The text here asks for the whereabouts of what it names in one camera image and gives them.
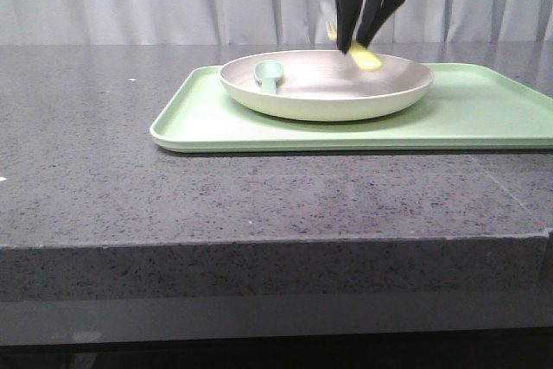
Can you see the yellow plastic fork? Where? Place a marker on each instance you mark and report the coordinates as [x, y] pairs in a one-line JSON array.
[[362, 57]]

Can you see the beige round plate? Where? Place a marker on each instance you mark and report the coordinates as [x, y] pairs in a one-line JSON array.
[[327, 86]]

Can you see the sage green plastic spoon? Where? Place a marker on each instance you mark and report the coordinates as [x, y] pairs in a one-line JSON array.
[[268, 74]]

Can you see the light green serving tray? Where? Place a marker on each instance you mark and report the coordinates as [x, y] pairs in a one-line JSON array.
[[468, 107]]

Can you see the white pleated curtain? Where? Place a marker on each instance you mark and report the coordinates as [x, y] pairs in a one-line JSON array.
[[260, 22]]

